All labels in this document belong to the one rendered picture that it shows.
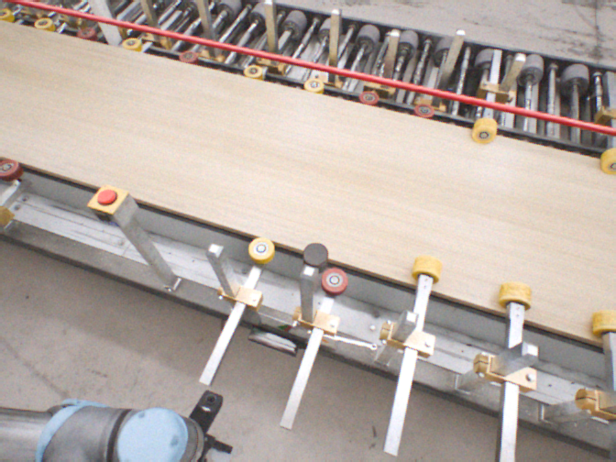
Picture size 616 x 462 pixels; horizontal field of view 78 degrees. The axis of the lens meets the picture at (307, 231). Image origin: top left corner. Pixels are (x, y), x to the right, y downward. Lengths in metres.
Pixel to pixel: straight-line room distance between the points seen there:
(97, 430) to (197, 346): 1.40
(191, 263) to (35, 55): 1.24
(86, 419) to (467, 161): 1.34
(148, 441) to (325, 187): 0.94
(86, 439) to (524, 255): 1.21
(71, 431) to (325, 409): 1.38
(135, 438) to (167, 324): 1.51
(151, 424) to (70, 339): 1.71
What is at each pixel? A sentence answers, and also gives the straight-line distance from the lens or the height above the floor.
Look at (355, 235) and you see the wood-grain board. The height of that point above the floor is 0.90.
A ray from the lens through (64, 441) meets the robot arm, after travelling 0.75.
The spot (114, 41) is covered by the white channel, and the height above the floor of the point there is 0.89.
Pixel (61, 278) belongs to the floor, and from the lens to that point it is 2.55.
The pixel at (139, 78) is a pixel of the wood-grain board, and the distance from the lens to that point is 1.91.
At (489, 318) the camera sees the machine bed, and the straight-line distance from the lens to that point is 1.33.
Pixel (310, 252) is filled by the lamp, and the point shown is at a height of 1.17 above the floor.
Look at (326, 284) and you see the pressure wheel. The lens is 1.14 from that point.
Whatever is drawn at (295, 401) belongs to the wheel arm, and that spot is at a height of 0.86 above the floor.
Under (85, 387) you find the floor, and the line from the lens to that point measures 2.25.
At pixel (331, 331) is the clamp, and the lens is 1.13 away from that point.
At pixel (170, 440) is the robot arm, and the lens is 0.68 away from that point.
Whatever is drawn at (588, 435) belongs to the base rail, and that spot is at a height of 0.70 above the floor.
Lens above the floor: 1.95
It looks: 59 degrees down
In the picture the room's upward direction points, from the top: straight up
